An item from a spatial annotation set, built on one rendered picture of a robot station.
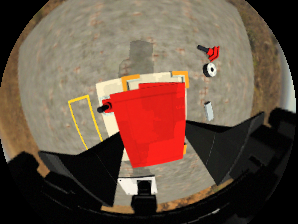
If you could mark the small black tyre with white hub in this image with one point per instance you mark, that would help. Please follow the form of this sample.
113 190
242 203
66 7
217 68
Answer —
210 69

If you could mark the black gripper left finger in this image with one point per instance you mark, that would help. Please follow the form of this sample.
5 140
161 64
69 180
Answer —
96 169

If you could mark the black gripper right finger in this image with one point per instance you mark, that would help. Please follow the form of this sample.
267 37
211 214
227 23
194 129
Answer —
219 147

